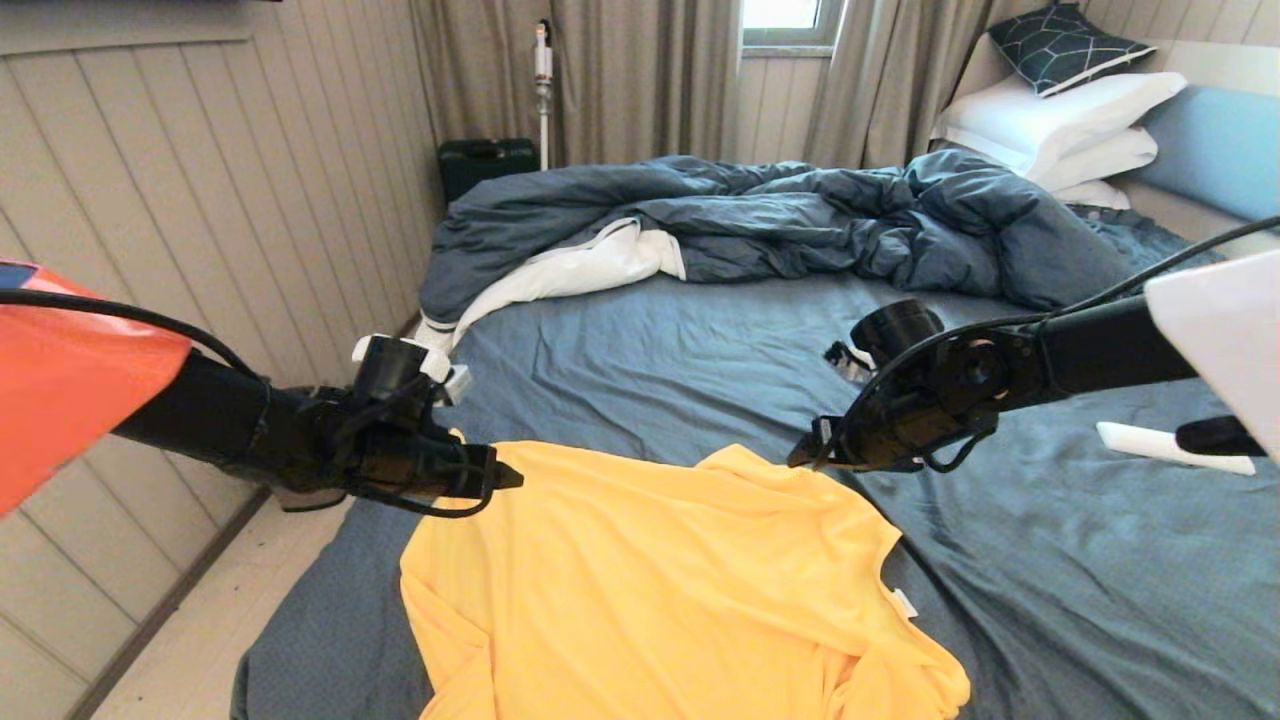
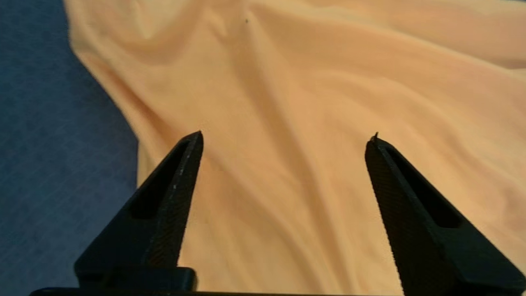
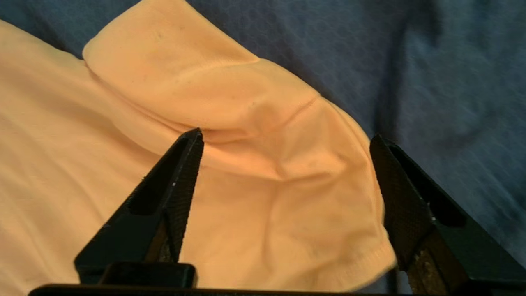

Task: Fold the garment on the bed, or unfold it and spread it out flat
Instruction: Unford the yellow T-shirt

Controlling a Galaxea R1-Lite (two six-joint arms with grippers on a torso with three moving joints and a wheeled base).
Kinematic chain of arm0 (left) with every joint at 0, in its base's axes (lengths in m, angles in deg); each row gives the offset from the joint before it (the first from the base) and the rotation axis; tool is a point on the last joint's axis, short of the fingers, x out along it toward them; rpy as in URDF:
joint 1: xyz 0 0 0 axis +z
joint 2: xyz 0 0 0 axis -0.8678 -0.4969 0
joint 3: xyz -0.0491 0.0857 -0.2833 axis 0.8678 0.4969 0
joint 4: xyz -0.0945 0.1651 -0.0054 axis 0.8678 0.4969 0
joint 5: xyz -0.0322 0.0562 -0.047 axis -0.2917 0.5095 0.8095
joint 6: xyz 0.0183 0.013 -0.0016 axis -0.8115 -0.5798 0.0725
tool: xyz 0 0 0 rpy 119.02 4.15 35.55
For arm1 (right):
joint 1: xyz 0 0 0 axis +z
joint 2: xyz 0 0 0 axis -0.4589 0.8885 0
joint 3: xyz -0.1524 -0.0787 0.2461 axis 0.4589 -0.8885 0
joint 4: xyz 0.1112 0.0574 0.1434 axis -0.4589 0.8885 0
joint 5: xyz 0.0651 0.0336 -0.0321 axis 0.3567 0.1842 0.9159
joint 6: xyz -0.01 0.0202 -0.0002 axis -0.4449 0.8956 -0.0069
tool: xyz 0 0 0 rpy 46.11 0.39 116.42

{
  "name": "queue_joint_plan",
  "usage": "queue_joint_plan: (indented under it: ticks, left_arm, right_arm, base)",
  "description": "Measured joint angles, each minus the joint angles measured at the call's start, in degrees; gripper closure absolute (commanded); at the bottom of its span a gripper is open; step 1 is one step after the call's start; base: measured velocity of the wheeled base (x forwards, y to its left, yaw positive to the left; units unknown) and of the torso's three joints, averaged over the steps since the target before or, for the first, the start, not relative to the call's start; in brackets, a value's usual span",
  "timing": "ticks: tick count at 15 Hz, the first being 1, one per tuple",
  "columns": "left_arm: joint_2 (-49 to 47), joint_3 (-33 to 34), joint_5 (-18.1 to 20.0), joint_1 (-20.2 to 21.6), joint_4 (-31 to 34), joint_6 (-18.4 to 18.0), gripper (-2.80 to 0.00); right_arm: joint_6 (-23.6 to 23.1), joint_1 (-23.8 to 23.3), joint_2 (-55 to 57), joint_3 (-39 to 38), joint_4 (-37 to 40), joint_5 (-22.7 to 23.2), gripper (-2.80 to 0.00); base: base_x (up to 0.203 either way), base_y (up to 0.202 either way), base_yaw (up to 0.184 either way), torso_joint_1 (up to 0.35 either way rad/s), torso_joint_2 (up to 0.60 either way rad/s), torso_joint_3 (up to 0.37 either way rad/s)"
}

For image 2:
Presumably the blue bed sheet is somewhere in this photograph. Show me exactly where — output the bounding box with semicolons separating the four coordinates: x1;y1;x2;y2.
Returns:
0;0;140;294

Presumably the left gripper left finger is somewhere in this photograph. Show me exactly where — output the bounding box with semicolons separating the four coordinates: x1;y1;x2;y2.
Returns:
74;131;204;290

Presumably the yellow t-shirt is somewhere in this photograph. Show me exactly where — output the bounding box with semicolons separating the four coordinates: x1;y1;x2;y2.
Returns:
64;0;526;296

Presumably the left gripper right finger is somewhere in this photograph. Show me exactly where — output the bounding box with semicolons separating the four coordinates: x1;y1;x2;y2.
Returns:
365;132;526;296

